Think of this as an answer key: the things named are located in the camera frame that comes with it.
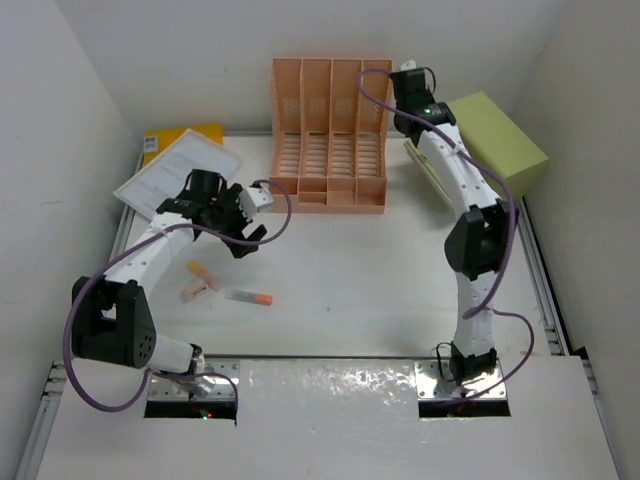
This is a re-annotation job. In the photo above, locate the metal base plate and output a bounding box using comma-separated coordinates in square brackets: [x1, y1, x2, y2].
[414, 358, 507, 402]
[152, 366, 238, 401]

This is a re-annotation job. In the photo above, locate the yellow folder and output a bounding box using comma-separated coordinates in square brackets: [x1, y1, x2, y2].
[143, 123, 224, 166]

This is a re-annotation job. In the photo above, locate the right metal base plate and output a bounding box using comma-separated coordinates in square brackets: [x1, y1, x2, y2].
[414, 358, 507, 402]

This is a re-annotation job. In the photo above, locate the orange capped grey highlighter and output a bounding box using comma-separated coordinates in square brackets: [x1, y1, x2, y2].
[225, 289, 273, 306]

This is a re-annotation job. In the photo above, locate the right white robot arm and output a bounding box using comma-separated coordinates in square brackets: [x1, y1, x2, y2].
[390, 61, 516, 385]

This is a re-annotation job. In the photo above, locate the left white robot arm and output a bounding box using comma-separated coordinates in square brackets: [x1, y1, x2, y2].
[70, 169, 273, 375]

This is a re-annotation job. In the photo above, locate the clear mesh document pouch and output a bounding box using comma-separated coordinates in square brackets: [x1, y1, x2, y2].
[114, 129, 242, 219]

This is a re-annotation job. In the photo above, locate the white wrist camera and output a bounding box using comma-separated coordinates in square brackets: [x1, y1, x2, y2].
[399, 60, 417, 71]
[239, 185, 274, 219]

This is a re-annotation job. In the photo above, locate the yellow capped pink highlighter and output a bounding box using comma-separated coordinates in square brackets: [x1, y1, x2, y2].
[187, 260, 221, 291]

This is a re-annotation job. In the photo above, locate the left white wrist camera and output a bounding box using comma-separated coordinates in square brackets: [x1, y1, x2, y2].
[239, 185, 274, 219]

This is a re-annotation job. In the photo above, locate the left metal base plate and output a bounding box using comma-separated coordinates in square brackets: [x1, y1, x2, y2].
[152, 366, 238, 401]

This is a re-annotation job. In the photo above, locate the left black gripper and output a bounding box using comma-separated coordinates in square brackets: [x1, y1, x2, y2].
[207, 185, 265, 257]

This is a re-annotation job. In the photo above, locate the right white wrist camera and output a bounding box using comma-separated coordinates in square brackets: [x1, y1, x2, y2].
[399, 60, 417, 71]

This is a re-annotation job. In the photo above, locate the pink desktop file organizer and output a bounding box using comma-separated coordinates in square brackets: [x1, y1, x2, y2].
[270, 58, 392, 214]

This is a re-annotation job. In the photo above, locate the green drawer cabinet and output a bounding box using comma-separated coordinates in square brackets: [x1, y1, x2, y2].
[403, 90, 551, 209]

